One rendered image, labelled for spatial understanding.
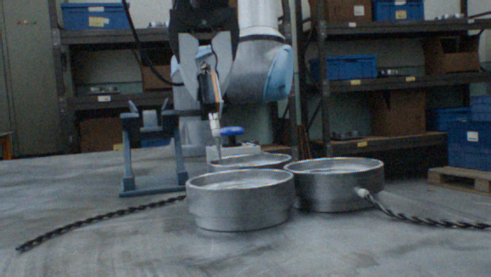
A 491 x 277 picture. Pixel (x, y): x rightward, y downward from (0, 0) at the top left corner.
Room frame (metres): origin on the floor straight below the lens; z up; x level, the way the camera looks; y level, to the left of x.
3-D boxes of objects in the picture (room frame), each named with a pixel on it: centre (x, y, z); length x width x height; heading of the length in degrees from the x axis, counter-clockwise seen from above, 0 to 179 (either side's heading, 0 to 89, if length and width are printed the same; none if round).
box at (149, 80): (4.15, 0.67, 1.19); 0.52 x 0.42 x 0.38; 104
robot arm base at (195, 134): (1.09, 0.10, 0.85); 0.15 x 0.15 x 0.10
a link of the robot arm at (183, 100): (1.09, 0.09, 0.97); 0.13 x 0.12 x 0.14; 77
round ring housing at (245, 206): (0.47, 0.01, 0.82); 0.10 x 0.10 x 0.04
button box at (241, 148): (0.75, 0.03, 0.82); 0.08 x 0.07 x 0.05; 14
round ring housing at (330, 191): (0.51, -0.09, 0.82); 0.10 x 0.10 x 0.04
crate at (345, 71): (4.57, -0.92, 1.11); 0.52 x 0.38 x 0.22; 104
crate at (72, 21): (4.04, 1.16, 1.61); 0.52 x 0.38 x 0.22; 107
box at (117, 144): (4.01, 1.17, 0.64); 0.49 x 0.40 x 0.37; 109
